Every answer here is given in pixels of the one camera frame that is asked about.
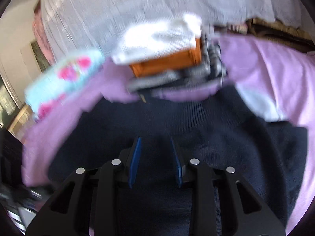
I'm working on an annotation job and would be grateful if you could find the orange folded garment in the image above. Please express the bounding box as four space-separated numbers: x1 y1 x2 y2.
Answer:
129 38 201 78

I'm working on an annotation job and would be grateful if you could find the navy blue knit cardigan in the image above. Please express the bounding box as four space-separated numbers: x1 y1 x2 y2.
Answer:
48 85 308 235

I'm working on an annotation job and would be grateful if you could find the white folded garment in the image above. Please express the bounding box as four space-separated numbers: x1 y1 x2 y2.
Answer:
111 13 202 65

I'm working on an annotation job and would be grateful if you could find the black white striped garment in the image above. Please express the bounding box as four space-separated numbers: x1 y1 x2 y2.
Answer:
127 27 227 94

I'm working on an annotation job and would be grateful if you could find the white lace cover cloth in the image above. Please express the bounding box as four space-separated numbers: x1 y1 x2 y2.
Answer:
41 0 302 60

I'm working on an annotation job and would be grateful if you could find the purple printed bed sheet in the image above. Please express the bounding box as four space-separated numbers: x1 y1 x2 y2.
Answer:
22 35 314 233

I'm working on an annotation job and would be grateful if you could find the pink floral hanging cloth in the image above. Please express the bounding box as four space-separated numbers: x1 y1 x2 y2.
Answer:
32 11 55 65

